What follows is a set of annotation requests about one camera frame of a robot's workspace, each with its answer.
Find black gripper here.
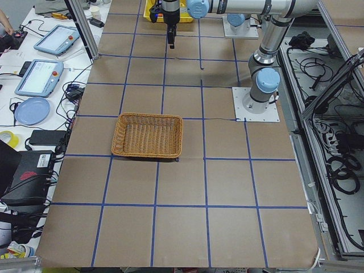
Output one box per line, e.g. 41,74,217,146
162,0,180,49

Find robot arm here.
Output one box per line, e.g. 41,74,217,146
186,0,318,105
227,14,260,30

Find yellow tape roll on desk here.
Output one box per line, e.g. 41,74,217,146
0,131,19,148

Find yellow plastic basket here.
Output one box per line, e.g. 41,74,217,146
143,0,197,23

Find brown wicker basket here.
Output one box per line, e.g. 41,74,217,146
111,113,183,159

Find upper teach pendant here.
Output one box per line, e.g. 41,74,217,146
34,24,80,56

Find teach pendant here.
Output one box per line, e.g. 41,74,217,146
15,59,64,98
34,24,80,56

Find lower teach pendant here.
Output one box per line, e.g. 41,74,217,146
15,59,64,98

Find blue plate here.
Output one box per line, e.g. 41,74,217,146
14,97,50,125

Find black power adapter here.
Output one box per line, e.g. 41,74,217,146
28,130,66,146

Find black computer box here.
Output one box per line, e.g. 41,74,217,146
1,150,56,206

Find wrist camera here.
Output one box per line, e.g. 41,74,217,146
149,2,162,23

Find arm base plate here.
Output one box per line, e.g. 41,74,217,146
222,15,259,40
232,87,280,122

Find aluminium frame post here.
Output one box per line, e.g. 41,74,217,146
64,0,100,60

